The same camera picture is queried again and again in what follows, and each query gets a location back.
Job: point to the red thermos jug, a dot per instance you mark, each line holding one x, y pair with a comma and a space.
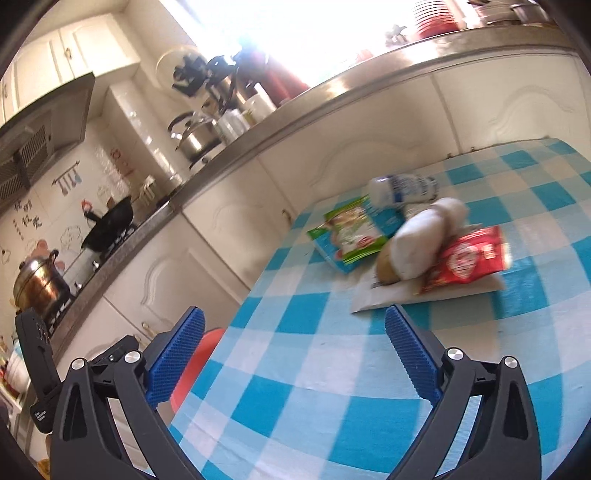
279, 84

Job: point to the red snack packet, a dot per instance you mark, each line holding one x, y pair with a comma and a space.
469, 258

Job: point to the blue cartoon snack bag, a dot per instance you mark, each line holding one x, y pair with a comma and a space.
388, 220

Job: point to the white mug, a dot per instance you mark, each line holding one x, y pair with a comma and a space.
232, 125

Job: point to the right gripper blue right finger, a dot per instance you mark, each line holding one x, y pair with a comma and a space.
416, 349

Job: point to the black wok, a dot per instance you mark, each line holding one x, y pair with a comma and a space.
109, 227

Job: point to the red plastic trash bin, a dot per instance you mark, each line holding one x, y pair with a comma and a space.
194, 366

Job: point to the brass steamer pot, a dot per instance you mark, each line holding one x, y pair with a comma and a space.
40, 286

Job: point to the black range hood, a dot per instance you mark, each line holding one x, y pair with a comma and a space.
39, 135

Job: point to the white blue plastic bottle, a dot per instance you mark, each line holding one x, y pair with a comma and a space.
398, 190

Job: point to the blue white checkered tablecloth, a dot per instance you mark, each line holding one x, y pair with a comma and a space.
302, 387

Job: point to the steel pot with lid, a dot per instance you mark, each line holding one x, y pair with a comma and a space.
196, 135

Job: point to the brown potato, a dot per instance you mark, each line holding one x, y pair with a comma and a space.
413, 250

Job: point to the glass pot lid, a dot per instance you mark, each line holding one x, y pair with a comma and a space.
182, 69

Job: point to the white pouch bag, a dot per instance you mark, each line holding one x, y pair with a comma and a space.
370, 294

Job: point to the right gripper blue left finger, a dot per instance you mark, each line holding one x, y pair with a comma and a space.
168, 354

